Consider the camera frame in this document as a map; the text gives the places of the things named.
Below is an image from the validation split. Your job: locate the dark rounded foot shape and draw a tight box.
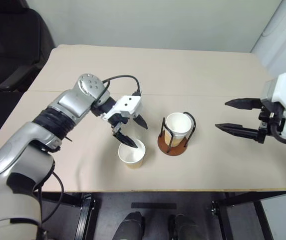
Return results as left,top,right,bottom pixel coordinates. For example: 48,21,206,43
112,211,145,240

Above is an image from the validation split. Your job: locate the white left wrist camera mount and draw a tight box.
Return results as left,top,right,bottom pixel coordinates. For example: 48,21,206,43
101,95,143,121

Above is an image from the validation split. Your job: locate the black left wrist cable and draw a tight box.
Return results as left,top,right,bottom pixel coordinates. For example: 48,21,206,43
102,74,142,97

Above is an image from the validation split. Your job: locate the black left shoulder cable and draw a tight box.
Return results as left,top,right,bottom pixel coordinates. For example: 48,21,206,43
32,171,65,226

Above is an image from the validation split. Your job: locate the black office chair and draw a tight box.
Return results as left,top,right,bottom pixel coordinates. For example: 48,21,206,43
0,0,56,97

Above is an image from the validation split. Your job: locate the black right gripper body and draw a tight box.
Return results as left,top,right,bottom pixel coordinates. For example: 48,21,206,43
257,101,286,145

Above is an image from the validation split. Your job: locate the ribbed tan paper cup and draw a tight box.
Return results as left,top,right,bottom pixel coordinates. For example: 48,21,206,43
164,112,192,148

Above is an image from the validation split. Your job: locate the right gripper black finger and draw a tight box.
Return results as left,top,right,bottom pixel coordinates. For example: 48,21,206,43
224,97,263,111
215,123,261,143

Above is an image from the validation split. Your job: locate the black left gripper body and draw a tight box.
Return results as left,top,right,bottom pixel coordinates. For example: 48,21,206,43
107,112,133,136

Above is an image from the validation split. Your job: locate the black metal table frame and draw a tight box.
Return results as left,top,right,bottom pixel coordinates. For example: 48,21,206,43
40,191,286,240

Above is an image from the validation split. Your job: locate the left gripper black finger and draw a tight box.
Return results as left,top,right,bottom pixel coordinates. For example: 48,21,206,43
112,131,139,148
133,114,148,130

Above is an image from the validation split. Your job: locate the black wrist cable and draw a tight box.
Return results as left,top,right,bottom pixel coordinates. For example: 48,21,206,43
270,123,286,145
102,74,142,97

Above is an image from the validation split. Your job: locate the wooden cup holder with cup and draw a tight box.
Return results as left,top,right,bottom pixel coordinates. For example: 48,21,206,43
157,111,197,156

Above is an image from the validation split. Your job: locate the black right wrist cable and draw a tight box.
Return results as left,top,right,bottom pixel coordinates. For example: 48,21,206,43
270,123,286,145

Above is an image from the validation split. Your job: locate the white paper cup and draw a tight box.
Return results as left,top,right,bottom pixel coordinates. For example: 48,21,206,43
118,139,146,170

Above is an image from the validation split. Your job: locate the black tape strip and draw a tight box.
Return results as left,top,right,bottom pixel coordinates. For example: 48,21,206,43
131,202,177,210

